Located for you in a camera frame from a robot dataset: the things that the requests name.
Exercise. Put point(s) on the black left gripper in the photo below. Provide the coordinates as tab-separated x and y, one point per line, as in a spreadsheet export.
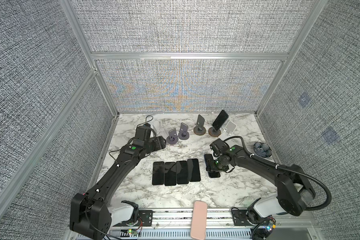
159	142

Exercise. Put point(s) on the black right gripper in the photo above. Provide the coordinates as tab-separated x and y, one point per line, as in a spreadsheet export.
224	168

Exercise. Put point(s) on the phone with purple case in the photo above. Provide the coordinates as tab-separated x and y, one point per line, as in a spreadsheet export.
158	176

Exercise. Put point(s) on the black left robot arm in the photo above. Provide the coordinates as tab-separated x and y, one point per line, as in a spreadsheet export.
90	213

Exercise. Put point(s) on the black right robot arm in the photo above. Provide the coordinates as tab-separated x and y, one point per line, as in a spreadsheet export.
294	191

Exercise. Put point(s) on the white phone stand left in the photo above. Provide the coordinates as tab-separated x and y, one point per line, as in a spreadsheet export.
158	128

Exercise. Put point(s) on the white phone stand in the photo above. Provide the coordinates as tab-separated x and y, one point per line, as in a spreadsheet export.
230	128
158	128

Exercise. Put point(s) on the purple round stand left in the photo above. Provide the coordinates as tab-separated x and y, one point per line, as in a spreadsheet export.
173	137

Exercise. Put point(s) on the wooden round stand right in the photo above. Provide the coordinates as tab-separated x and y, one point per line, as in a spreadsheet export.
213	132

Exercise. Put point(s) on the wooden round stand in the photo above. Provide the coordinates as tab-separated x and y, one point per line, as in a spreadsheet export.
213	132
199	129

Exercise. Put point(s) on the white phone stand right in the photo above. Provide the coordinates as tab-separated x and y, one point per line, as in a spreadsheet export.
230	128

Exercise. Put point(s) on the wooden round stand left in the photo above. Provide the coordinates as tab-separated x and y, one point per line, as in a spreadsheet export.
199	129

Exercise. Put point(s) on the dark blue flower bowl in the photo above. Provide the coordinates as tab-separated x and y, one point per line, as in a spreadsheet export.
262	150

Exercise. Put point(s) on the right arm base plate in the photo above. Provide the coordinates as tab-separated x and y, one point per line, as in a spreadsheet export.
247	217

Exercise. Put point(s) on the pink phone on rail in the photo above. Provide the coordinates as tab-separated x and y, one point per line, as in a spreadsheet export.
199	221

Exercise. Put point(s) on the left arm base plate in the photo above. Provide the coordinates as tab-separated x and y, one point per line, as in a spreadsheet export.
145	219

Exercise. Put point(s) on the aluminium front rail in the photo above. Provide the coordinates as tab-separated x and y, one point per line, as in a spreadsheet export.
217	224

